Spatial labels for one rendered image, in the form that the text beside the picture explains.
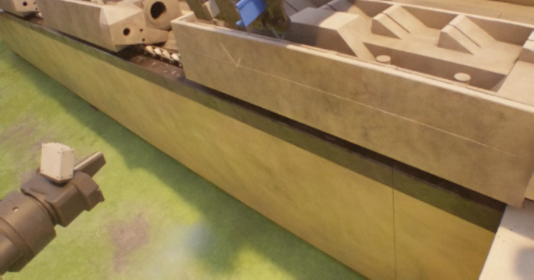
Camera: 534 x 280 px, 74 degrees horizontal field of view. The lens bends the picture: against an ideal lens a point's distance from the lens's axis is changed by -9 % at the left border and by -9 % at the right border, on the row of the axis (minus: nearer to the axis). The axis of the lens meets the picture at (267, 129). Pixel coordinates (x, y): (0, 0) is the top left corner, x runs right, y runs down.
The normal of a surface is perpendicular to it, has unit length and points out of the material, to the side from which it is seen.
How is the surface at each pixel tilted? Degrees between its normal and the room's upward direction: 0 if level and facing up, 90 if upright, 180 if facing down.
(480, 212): 90
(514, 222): 0
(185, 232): 0
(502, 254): 0
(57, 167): 48
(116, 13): 38
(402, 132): 80
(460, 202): 90
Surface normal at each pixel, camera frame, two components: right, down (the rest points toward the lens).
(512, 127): -0.68, 0.50
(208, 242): -0.26, -0.71
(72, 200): 0.91, 0.20
